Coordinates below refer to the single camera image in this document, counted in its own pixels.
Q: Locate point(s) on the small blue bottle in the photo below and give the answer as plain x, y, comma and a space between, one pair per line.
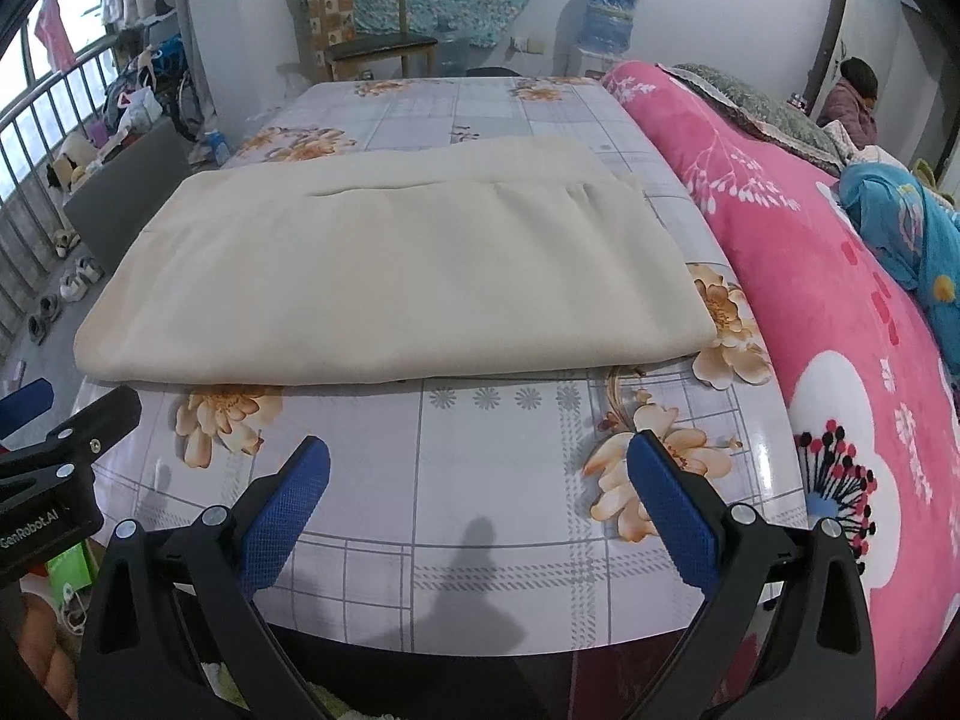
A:
214, 148

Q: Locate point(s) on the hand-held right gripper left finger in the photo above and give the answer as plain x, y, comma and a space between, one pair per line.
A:
289, 510

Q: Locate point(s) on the blue floral cloth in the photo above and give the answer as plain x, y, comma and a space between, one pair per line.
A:
900, 232

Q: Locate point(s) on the dark door frame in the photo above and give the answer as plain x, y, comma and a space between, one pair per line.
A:
829, 45

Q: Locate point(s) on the person's left hand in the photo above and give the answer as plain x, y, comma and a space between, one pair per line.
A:
45, 660

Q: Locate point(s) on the white water dispenser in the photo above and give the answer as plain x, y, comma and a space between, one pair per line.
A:
596, 64

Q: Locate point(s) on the grey storage box with clutter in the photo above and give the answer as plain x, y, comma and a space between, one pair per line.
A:
112, 195

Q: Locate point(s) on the pile of clothes and bags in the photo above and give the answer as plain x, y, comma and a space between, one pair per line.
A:
150, 75

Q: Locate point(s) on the white wall socket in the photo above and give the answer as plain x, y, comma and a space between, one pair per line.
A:
528, 45

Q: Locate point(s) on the blue water bottle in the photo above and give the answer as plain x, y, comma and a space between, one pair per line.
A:
611, 15

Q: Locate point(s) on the cream zip jacket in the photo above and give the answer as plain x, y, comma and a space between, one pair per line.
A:
375, 277

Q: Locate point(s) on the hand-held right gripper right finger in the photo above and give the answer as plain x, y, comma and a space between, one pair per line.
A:
675, 510

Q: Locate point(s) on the empty blue water jug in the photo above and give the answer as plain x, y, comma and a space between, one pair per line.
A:
457, 49

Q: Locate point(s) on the white plastic bag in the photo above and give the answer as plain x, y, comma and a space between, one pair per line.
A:
141, 109

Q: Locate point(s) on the pink hanging garment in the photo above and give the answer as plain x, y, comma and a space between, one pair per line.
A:
54, 30

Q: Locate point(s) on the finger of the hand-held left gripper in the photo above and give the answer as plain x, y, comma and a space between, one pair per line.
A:
105, 420
26, 409

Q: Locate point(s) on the checked patterned cabinet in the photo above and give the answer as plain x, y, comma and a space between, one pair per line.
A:
330, 22

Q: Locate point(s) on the green paper bag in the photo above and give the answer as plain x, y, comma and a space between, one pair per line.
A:
71, 566

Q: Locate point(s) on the wooden chair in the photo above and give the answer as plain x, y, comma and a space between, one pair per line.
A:
382, 49

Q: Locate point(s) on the metal railing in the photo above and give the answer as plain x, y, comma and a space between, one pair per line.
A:
19, 240

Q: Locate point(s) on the grey patterned quilt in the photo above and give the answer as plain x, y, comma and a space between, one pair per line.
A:
757, 109

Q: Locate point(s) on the pair of beige shoes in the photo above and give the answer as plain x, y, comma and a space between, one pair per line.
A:
66, 241

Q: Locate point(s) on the pink floral blanket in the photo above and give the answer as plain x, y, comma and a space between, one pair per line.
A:
787, 277

